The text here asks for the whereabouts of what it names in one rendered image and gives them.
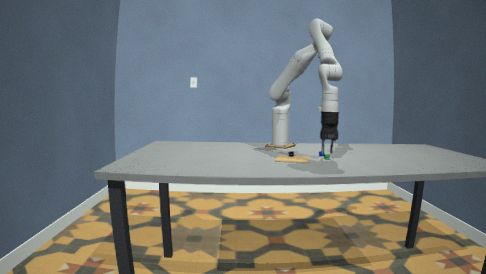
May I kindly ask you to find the tan square mat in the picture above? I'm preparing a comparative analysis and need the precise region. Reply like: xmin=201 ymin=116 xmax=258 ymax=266
xmin=275 ymin=155 xmax=310 ymax=163

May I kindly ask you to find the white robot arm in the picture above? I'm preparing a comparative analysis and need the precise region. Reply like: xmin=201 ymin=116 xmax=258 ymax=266
xmin=269 ymin=19 xmax=343 ymax=146

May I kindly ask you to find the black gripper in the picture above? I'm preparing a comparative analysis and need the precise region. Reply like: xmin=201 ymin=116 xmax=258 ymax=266
xmin=318 ymin=100 xmax=339 ymax=154

